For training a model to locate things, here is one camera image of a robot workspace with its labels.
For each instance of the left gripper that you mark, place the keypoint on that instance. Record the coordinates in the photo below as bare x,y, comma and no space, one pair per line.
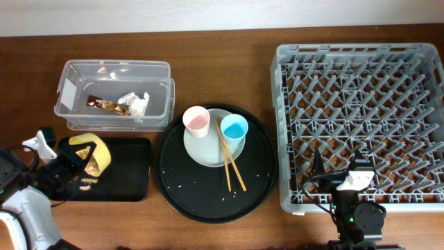
76,164

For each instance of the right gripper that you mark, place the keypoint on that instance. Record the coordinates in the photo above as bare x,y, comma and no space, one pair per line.
318,173

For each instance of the yellow bowl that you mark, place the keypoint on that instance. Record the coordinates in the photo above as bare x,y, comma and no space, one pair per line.
101,152

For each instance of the gold snack wrapper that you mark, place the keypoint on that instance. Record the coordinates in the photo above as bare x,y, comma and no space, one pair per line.
97,102

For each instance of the white napkin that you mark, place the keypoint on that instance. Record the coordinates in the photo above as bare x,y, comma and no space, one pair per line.
136,106

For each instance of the wooden chopstick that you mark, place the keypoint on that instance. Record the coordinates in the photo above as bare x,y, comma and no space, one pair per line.
235,168
218,123

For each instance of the blue cup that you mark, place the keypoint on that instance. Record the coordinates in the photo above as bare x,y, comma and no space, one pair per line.
234,128

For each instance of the pink cup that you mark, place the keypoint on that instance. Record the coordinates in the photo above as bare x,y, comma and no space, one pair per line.
197,121

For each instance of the grey plate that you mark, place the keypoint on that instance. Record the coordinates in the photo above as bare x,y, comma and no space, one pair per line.
208,150

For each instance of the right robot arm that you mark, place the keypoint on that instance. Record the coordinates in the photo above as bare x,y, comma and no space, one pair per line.
358,223

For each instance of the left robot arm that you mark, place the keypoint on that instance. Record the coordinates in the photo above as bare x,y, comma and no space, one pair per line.
26,190

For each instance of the grey dishwasher rack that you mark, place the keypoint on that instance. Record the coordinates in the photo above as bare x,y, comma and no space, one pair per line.
384,100

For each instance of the food scraps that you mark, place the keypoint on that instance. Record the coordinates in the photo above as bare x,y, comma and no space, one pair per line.
91,168

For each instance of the black rectangular tray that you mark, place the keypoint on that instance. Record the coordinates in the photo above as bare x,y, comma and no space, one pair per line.
124,179

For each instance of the clear plastic bin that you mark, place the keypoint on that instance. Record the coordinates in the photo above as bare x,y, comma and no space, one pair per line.
111,80

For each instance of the round black tray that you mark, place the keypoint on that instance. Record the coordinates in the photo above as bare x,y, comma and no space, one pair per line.
210,194

